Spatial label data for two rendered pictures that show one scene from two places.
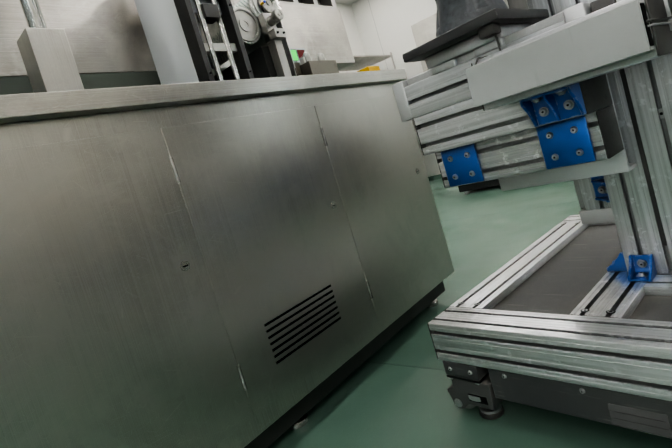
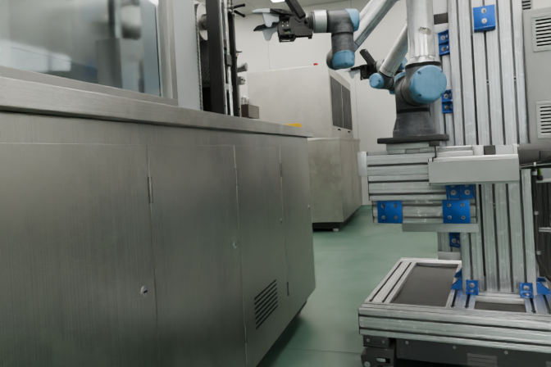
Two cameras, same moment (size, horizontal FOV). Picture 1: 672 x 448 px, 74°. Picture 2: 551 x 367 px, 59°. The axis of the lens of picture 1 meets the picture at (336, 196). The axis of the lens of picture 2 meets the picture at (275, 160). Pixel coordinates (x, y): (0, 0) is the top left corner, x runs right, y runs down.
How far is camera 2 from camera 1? 96 cm
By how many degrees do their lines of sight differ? 26
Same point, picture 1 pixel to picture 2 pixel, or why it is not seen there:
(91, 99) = (224, 121)
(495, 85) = (443, 174)
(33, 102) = (210, 118)
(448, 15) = (408, 125)
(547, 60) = (474, 170)
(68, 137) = (208, 142)
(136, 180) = (225, 179)
